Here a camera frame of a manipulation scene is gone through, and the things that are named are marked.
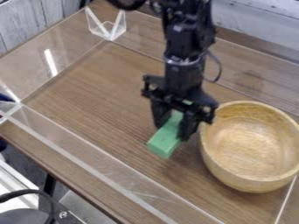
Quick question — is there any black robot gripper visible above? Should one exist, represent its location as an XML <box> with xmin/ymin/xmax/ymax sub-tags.
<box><xmin>142</xmin><ymin>59</ymin><xmax>219</xmax><ymax>141</ymax></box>

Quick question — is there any green rectangular block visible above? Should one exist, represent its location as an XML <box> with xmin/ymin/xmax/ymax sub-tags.
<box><xmin>147</xmin><ymin>111</ymin><xmax>183</xmax><ymax>159</ymax></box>

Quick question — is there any light brown wooden bowl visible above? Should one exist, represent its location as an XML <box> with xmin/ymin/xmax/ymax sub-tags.
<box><xmin>201</xmin><ymin>101</ymin><xmax>299</xmax><ymax>193</ymax></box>

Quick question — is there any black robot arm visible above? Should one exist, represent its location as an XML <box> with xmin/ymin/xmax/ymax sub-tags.
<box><xmin>107</xmin><ymin>0</ymin><xmax>219</xmax><ymax>141</ymax></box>

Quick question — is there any black table leg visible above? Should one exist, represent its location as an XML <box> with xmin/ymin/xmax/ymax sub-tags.
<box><xmin>43</xmin><ymin>174</ymin><xmax>58</xmax><ymax>196</ymax></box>

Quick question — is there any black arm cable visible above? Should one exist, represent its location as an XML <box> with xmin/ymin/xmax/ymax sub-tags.
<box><xmin>202</xmin><ymin>49</ymin><xmax>223</xmax><ymax>84</ymax></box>

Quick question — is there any clear acrylic corner bracket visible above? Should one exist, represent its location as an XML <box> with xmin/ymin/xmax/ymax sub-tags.
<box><xmin>84</xmin><ymin>7</ymin><xmax>127</xmax><ymax>41</ymax></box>

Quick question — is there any clear acrylic tray wall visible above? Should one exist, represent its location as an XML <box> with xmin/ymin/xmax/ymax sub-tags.
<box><xmin>0</xmin><ymin>3</ymin><xmax>299</xmax><ymax>224</ymax></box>

